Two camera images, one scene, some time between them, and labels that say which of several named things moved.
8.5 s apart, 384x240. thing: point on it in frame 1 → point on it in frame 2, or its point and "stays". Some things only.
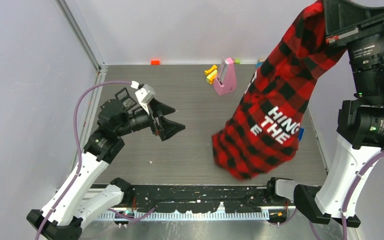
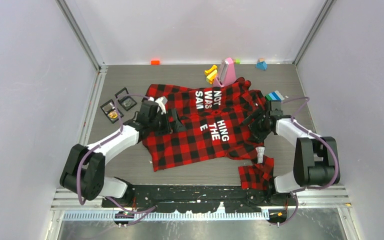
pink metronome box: [225, 82] stays
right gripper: [343, 20] → [258, 135]
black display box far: [128, 103] stays
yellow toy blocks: [211, 74] stays
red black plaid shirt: [261, 133] → [215, 117]
